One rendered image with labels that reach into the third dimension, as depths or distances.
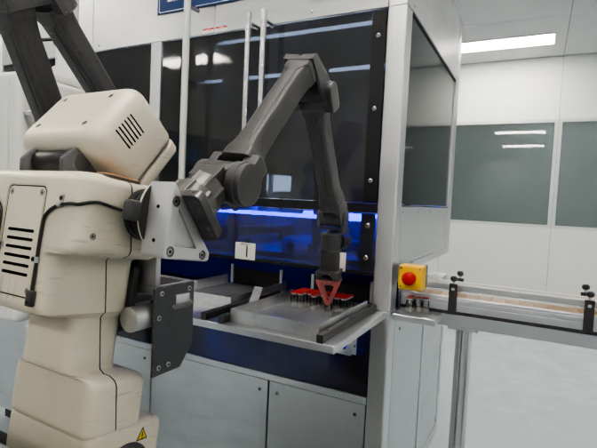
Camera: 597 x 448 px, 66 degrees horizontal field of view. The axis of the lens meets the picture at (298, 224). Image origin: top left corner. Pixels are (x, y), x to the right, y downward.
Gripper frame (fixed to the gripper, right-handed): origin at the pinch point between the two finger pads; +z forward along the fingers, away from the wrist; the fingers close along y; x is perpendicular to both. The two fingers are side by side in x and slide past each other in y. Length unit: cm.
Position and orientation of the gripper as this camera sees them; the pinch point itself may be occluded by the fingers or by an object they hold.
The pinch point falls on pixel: (328, 301)
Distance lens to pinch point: 135.5
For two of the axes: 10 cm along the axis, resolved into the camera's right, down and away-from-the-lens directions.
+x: -9.7, -0.5, 2.2
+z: -0.4, 10.0, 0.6
